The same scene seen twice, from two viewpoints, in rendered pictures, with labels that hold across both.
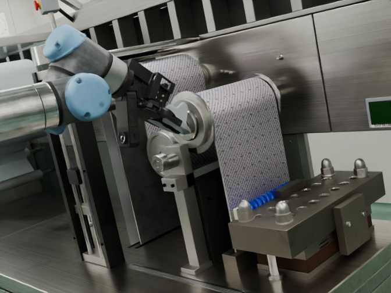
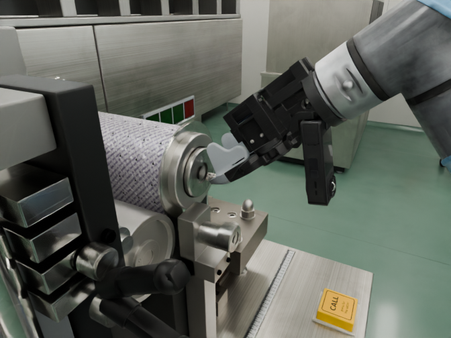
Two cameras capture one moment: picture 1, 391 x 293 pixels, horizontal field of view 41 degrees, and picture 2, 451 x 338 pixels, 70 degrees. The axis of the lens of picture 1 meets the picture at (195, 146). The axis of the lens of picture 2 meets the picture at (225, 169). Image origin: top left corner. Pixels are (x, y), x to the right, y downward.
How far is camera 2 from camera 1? 1.38 m
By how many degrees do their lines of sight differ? 104
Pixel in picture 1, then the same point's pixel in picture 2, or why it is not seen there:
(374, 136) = not seen: outside the picture
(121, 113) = (327, 149)
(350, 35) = (129, 55)
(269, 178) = not seen: hidden behind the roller
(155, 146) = (129, 257)
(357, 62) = (135, 82)
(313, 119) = not seen: hidden behind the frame
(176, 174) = (202, 252)
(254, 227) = (255, 232)
